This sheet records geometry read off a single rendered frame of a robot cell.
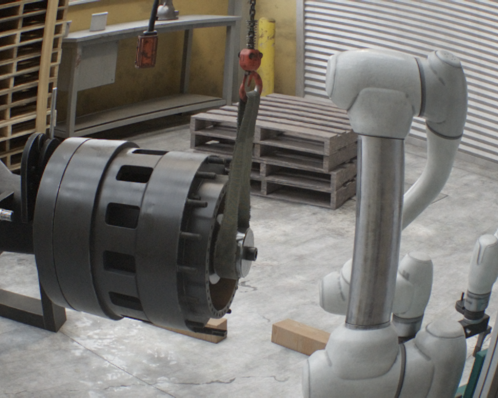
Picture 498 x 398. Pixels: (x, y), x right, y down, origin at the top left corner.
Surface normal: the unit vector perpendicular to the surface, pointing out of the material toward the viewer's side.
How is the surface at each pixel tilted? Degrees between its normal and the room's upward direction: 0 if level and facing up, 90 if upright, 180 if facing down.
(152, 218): 58
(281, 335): 90
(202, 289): 103
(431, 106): 113
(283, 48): 90
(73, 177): 40
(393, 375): 62
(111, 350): 0
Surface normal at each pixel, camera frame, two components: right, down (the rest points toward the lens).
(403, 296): -0.06, 0.25
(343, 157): 0.88, 0.17
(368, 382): 0.04, -0.08
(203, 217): -0.16, -0.45
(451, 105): -0.07, 0.59
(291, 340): -0.72, 0.16
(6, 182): 0.14, -0.94
